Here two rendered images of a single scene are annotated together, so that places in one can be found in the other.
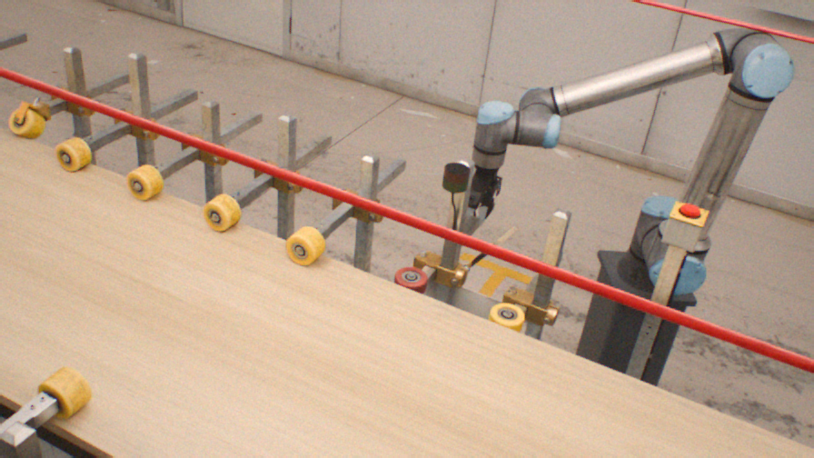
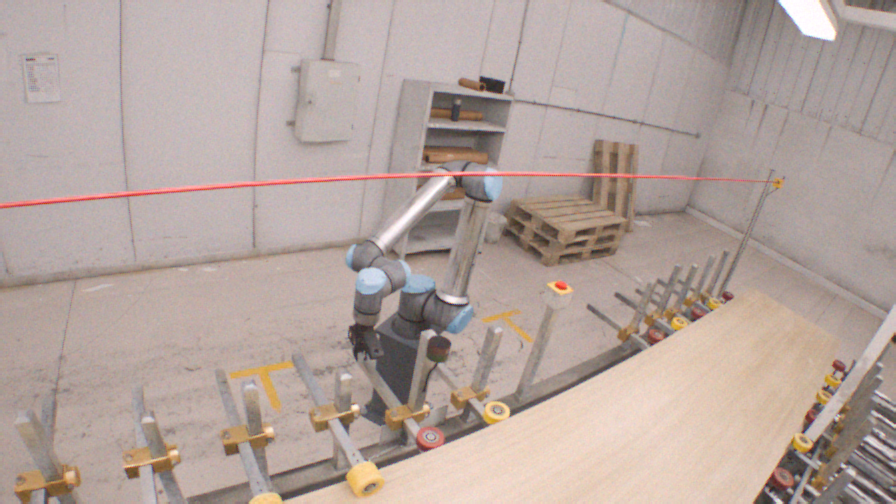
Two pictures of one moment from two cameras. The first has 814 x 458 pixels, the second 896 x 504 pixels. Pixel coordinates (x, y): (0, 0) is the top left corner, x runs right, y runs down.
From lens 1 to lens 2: 1.43 m
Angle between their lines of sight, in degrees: 54
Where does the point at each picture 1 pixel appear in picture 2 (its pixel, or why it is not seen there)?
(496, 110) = (376, 278)
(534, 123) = (398, 273)
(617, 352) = not seen: hidden behind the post
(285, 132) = (255, 399)
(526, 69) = (162, 224)
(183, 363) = not seen: outside the picture
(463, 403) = (568, 474)
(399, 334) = (491, 477)
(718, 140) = (473, 232)
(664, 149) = (266, 239)
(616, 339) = not seen: hidden behind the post
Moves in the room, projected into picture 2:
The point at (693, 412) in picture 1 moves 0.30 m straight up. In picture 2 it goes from (598, 382) to (629, 316)
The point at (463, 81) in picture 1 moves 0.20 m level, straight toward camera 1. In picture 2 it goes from (119, 249) to (127, 260)
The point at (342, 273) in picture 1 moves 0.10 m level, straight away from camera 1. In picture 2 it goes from (400, 474) to (368, 456)
